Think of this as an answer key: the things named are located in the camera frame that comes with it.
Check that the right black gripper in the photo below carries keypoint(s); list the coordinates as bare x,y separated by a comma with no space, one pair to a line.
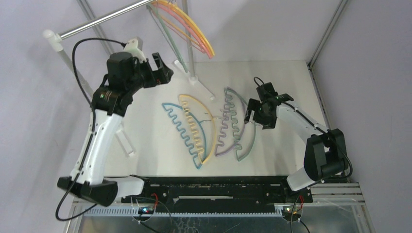
261,111

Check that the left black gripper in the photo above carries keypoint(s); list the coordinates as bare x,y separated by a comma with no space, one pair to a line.
161,76

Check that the teal wavy hanger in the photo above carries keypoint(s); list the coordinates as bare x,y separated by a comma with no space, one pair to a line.
246,154

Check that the pink hanger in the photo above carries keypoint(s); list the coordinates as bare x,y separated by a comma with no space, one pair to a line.
186,24

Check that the yellow smooth hanger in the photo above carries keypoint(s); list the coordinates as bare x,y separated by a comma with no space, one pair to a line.
196,29

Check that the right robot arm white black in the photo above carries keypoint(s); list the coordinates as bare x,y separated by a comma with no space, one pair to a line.
325,152

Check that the purple wavy hanger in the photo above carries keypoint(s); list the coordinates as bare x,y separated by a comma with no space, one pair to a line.
230,131

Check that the yellow wavy hanger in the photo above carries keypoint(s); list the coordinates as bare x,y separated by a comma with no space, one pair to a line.
196,130

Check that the blue wavy hanger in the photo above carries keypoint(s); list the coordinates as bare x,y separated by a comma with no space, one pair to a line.
175,112

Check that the right circuit board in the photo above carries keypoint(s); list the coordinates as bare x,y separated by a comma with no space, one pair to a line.
289,211

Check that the circuit board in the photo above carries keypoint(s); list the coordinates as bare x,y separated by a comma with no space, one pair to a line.
146,211
289,211

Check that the left circuit board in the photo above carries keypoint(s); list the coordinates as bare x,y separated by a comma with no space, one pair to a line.
146,211

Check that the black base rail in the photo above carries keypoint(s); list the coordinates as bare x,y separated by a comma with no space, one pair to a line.
239,195

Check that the aluminium frame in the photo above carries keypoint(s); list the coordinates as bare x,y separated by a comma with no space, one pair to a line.
365,225

